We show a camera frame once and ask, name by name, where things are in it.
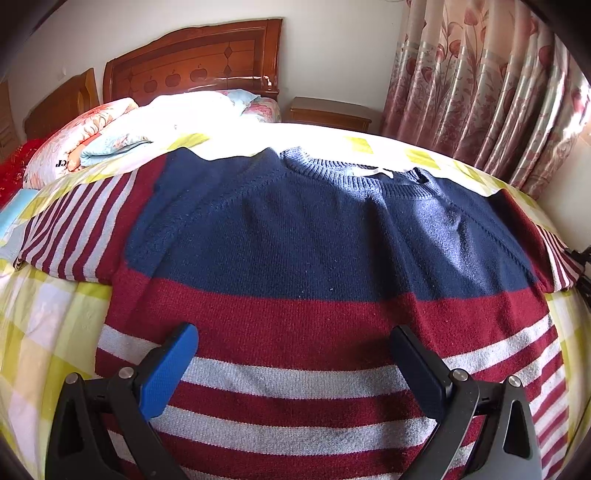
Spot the bed with yellow checked sheet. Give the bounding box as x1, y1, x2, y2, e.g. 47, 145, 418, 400
0, 122, 591, 480

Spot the brown wooden door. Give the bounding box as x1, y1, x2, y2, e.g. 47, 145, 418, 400
0, 82, 21, 155

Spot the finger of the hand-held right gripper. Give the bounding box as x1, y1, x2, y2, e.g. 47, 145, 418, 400
567, 247, 591, 301

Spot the small wooden headboard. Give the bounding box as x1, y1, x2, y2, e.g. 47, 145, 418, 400
23, 68, 101, 139

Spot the large carved wooden headboard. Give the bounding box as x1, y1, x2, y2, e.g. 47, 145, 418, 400
102, 18, 283, 104

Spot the light blue folded cloth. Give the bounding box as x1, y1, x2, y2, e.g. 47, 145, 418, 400
80, 133, 154, 168

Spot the wooden nightstand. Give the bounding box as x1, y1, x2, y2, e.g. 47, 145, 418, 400
288, 96, 373, 134

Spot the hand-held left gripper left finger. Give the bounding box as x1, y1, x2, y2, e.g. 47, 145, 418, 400
45, 322, 200, 480

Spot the navy and red striped sweater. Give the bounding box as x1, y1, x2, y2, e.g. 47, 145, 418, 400
14, 147, 583, 480

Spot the light blue floral pillow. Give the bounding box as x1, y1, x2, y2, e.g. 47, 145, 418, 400
228, 89, 261, 112

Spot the pink floral curtain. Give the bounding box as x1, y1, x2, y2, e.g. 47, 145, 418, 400
379, 0, 591, 200

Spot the pale blue towel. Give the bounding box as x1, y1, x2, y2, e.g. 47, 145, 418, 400
0, 190, 35, 252

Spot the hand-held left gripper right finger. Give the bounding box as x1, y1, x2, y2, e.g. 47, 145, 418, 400
389, 324, 542, 480

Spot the white folded quilt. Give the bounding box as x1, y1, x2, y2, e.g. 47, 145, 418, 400
115, 90, 282, 155

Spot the red blanket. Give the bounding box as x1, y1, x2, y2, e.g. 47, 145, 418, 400
0, 138, 47, 208

